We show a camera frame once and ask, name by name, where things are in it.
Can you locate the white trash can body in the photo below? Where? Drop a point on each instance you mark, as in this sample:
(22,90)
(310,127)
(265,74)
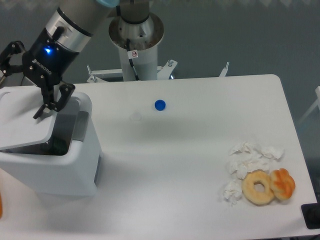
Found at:
(71,174)

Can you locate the crumpled white tissue middle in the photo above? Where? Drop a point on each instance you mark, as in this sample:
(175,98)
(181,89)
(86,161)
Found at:
(245,158)

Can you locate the crumpled white tissue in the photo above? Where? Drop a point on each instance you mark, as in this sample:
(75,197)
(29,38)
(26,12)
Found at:
(233,192)
(273,153)
(245,158)

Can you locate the white bracket behind table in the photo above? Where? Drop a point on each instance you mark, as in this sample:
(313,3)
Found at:
(100,76)

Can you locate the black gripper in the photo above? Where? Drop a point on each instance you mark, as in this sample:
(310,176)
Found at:
(44,64)

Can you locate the orange object at left edge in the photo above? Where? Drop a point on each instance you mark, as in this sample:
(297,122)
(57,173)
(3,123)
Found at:
(1,206)

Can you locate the green bottle in trash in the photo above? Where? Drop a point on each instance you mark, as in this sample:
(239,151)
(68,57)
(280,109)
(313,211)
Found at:
(56,146)

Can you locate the crumpled white tissue top right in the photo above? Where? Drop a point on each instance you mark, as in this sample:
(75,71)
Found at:
(273,153)

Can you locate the white trash can lid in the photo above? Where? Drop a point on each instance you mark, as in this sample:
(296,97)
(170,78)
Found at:
(18,128)

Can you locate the orange twisted pastry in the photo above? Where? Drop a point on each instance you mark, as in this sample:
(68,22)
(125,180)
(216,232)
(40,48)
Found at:
(282,184)

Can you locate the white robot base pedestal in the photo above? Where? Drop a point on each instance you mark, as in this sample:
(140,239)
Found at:
(145,55)

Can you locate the plain ring donut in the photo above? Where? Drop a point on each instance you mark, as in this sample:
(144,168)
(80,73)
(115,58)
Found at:
(257,189)

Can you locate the white frame at right edge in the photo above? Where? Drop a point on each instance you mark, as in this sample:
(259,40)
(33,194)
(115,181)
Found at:
(313,106)

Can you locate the blue bottle cap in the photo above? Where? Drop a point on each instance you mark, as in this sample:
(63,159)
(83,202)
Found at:
(160,105)

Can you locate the crumpled white tissue bottom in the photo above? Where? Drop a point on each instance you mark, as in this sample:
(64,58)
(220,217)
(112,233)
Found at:
(233,192)

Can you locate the black device at table edge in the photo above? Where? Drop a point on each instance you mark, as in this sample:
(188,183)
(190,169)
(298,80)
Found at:
(311,215)

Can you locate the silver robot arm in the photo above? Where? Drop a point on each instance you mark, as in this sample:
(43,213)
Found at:
(63,38)

